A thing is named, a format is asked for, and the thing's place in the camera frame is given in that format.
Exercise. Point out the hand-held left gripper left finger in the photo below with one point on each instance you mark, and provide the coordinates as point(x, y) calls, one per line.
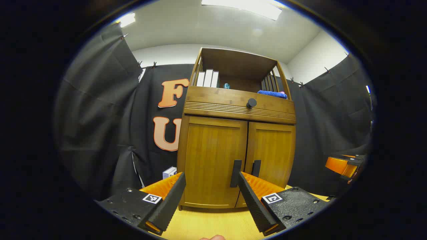
point(171, 200)

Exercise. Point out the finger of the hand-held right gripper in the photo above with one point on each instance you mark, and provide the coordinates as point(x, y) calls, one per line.
point(355, 157)
point(340, 166)

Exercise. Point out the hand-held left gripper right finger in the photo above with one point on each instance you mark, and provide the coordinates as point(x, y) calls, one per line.
point(252, 200)

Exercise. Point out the wooden cabinet door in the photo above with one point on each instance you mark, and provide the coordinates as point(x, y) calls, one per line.
point(210, 156)
point(273, 150)

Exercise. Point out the wooden double-door shoe cabinet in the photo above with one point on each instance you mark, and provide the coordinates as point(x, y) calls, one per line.
point(233, 65)

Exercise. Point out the white cardboard box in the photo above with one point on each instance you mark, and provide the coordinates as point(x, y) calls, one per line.
point(169, 172)

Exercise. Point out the blue towel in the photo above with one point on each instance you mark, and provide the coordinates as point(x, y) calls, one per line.
point(272, 94)

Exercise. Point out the wooden drawer with black knob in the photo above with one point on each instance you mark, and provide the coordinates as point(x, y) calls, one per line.
point(217, 100)

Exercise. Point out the white book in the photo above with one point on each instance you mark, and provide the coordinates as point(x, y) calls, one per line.
point(208, 78)
point(215, 79)
point(200, 79)

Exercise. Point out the small ceiling light panel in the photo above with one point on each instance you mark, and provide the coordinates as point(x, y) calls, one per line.
point(127, 20)

